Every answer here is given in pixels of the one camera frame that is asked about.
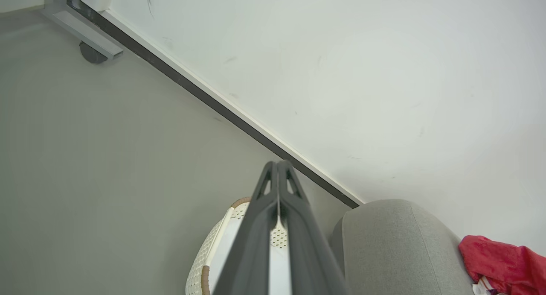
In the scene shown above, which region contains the white and black baseboard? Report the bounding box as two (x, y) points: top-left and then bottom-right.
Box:
(66, 0), (364, 209)

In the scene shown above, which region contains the dark round frame foot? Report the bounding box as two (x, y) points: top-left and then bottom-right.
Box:
(79, 41), (108, 65)

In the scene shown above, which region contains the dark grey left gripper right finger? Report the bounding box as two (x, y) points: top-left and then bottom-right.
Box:
(278, 160), (351, 295)

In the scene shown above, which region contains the grey metal frame leg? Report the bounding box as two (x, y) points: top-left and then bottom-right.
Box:
(42, 0), (124, 61)

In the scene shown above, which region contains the white perforated laundry basket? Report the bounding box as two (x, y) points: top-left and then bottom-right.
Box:
(186, 197), (290, 295)

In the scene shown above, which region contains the grey fabric sofa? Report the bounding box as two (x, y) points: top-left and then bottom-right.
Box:
(331, 199), (475, 295)

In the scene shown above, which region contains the red garment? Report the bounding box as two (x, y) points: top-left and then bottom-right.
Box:
(459, 235), (546, 295)

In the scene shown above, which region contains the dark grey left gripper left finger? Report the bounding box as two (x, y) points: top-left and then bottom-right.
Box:
(212, 161), (279, 295)

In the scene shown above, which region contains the white garment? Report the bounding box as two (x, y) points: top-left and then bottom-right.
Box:
(471, 276), (497, 295)

